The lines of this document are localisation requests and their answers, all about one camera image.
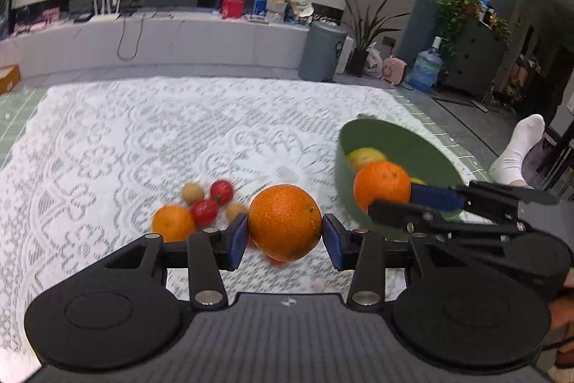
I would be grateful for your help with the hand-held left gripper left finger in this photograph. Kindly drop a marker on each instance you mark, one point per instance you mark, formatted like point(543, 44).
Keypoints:
point(237, 241)

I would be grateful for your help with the green bowl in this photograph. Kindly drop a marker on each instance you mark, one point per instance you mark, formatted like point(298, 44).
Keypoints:
point(417, 149)

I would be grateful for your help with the white plastic bag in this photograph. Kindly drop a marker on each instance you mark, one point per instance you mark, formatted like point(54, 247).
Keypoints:
point(374, 57)

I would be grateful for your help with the orange cardboard box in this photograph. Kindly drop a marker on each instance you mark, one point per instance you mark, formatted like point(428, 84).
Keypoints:
point(8, 79)

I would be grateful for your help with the yellow-green mango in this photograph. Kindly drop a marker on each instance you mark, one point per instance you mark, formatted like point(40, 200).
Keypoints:
point(363, 156)

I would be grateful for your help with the white router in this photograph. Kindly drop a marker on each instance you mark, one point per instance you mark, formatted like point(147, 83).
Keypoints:
point(106, 8)

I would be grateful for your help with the leafy ivy plant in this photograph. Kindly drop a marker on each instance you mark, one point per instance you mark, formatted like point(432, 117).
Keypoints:
point(455, 6)

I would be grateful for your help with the blue box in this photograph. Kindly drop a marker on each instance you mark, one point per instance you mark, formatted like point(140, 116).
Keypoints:
point(260, 8)

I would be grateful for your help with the pink fan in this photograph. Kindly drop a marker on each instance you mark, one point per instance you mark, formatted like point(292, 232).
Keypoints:
point(394, 71)

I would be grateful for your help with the small tangerine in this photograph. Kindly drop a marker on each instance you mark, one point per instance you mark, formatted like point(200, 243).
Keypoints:
point(172, 223)

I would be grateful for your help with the white TV console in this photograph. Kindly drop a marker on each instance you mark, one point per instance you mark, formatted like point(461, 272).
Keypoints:
point(202, 46)

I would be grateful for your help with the person's foot in white sock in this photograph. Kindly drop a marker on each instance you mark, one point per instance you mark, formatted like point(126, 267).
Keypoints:
point(515, 149)

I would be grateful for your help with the grey cabinet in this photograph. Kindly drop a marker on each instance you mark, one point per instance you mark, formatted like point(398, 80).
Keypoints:
point(473, 60)

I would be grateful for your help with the white lace tablecloth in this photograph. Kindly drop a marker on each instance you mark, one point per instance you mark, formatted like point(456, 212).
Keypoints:
point(134, 140)

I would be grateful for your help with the blue water bottle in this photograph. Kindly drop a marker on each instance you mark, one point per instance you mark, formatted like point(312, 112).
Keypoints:
point(425, 69)

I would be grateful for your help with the large orange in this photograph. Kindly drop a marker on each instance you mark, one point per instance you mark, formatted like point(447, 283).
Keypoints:
point(284, 221)
point(382, 184)

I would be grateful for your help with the grey trash can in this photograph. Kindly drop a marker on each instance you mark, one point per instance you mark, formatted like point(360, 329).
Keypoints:
point(320, 51)

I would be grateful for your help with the person's right hand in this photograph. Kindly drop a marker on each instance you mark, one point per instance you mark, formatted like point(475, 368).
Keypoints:
point(564, 320)

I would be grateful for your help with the brown longan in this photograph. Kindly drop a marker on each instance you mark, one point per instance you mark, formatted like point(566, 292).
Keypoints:
point(193, 192)
point(235, 211)

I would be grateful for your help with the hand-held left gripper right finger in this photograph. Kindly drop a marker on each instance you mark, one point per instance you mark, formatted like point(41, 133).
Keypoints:
point(334, 244)

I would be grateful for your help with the red box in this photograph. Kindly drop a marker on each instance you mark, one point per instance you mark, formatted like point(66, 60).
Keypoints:
point(232, 9)

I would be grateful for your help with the potted long-leaf plant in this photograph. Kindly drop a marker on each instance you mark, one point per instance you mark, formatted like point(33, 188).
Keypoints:
point(365, 28)

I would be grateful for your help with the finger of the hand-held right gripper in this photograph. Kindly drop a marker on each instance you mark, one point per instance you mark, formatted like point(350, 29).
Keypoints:
point(435, 197)
point(403, 217)

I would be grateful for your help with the red cherry tomato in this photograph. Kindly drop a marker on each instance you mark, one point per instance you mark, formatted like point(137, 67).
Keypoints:
point(205, 211)
point(222, 191)

